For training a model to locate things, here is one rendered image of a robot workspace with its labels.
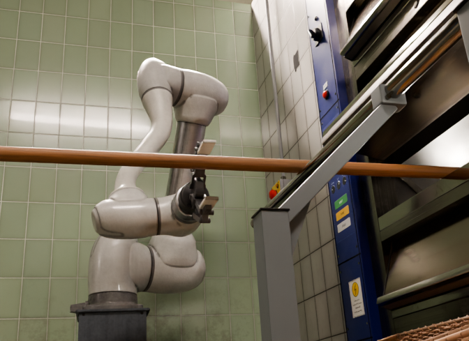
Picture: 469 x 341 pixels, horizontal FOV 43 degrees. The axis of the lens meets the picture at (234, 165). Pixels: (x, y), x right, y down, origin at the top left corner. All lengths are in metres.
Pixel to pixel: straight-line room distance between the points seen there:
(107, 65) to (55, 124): 0.37
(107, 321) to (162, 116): 0.64
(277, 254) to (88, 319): 1.15
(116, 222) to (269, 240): 0.80
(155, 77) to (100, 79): 0.81
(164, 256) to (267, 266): 1.22
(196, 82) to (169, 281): 0.66
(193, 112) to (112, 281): 0.61
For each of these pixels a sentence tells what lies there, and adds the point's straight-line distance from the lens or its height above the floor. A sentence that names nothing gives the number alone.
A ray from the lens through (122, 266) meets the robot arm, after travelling 1.92.
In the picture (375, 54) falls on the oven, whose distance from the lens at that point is 1.83.
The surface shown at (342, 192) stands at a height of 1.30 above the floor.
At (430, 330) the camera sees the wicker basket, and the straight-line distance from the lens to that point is 1.48.
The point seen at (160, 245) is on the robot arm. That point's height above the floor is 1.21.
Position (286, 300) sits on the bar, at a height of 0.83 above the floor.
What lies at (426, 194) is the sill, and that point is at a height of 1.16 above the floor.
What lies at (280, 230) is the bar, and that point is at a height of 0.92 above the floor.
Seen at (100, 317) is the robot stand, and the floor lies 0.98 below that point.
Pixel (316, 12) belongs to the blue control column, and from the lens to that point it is 2.21.
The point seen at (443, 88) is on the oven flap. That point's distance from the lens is 1.49.
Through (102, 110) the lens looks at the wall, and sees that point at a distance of 2.65.
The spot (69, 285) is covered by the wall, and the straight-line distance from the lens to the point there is 2.39.
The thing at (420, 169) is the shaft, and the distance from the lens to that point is 1.45.
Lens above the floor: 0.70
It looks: 22 degrees up
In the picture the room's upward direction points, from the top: 4 degrees counter-clockwise
